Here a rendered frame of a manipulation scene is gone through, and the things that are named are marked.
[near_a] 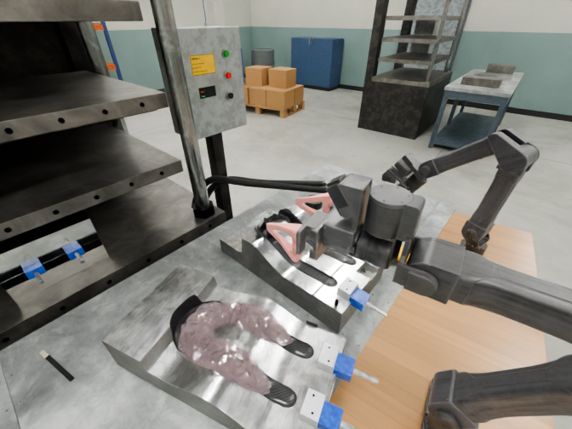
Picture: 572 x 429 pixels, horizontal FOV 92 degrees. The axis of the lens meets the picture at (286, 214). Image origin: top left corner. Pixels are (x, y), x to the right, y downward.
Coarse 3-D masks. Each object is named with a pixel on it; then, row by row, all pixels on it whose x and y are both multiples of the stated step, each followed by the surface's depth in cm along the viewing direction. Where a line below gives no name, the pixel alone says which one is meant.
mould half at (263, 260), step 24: (264, 216) 109; (240, 240) 98; (264, 240) 87; (288, 240) 90; (240, 264) 96; (264, 264) 85; (288, 264) 84; (312, 264) 85; (336, 264) 84; (360, 264) 84; (288, 288) 82; (312, 288) 77; (336, 288) 77; (360, 288) 77; (312, 312) 79; (336, 312) 71
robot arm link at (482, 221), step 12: (528, 156) 73; (528, 168) 78; (504, 180) 80; (516, 180) 78; (492, 192) 84; (504, 192) 81; (480, 204) 88; (492, 204) 85; (480, 216) 88; (492, 216) 86; (468, 228) 92; (480, 228) 89
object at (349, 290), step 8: (344, 280) 75; (352, 280) 75; (344, 288) 73; (352, 288) 73; (344, 296) 73; (352, 296) 73; (360, 296) 73; (368, 296) 73; (352, 304) 73; (360, 304) 71; (368, 304) 72; (384, 312) 70
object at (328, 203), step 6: (300, 198) 54; (306, 198) 53; (312, 198) 53; (318, 198) 52; (324, 198) 51; (330, 198) 51; (300, 204) 55; (324, 204) 52; (330, 204) 52; (306, 210) 55; (312, 210) 55; (324, 210) 53
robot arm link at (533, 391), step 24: (432, 384) 54; (456, 384) 50; (480, 384) 46; (504, 384) 43; (528, 384) 40; (552, 384) 37; (432, 408) 51; (456, 408) 47; (480, 408) 45; (504, 408) 43; (528, 408) 40; (552, 408) 38
